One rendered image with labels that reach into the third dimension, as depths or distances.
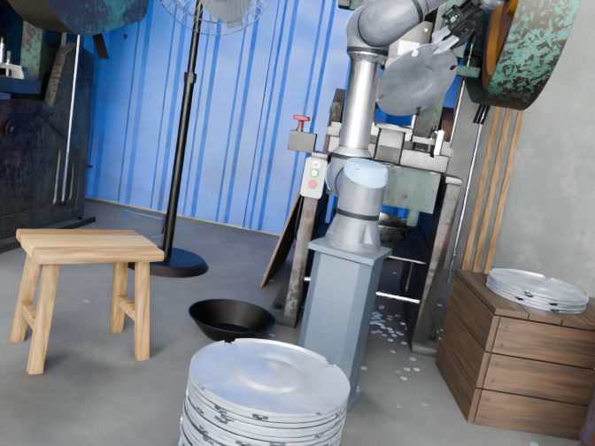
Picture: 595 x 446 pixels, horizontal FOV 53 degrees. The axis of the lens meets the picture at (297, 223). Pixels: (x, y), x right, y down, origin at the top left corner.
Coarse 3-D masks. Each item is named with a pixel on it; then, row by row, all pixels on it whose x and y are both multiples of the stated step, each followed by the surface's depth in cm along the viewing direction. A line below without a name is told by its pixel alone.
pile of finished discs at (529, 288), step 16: (496, 272) 191; (512, 272) 195; (528, 272) 196; (496, 288) 178; (512, 288) 173; (528, 288) 176; (544, 288) 177; (560, 288) 183; (576, 288) 186; (528, 304) 171; (544, 304) 169; (560, 304) 169; (576, 304) 170
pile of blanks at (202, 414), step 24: (192, 384) 102; (192, 408) 101; (216, 408) 96; (192, 432) 101; (216, 432) 97; (240, 432) 95; (264, 432) 94; (288, 432) 95; (312, 432) 97; (336, 432) 104
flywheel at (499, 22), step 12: (516, 0) 214; (492, 12) 250; (504, 12) 225; (492, 24) 249; (504, 24) 239; (492, 36) 248; (504, 36) 234; (492, 48) 246; (492, 60) 242; (492, 72) 234
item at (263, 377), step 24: (192, 360) 107; (216, 360) 110; (240, 360) 111; (264, 360) 112; (288, 360) 115; (312, 360) 117; (216, 384) 101; (240, 384) 102; (264, 384) 102; (288, 384) 104; (312, 384) 107; (336, 384) 109; (240, 408) 94; (264, 408) 96; (288, 408) 97; (336, 408) 100
